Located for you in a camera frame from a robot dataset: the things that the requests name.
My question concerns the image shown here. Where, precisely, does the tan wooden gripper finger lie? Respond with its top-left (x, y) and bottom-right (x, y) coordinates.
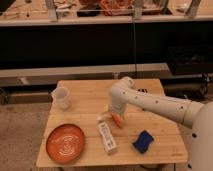
top-left (101, 113), bottom-right (111, 119)

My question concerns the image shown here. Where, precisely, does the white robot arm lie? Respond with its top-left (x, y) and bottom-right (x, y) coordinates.
top-left (108, 77), bottom-right (213, 171)

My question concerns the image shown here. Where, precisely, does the white tube bottle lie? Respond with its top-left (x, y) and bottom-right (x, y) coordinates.
top-left (98, 117), bottom-right (117, 154)

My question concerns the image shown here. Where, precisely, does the wooden table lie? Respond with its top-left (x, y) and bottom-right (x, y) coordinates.
top-left (45, 80), bottom-right (188, 167)

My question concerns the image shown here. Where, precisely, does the blue sponge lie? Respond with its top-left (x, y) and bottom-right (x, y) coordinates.
top-left (133, 130), bottom-right (154, 154)

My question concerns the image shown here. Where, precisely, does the orange plate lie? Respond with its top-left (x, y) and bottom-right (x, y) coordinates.
top-left (46, 124), bottom-right (85, 164)

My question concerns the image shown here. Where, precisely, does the white plastic cup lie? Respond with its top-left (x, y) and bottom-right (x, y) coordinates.
top-left (51, 87), bottom-right (70, 109)

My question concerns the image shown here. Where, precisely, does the background workbench shelf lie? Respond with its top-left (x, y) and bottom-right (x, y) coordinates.
top-left (0, 0), bottom-right (213, 88)

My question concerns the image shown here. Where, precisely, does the red tray on shelf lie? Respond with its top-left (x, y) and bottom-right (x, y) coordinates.
top-left (101, 0), bottom-right (132, 16)

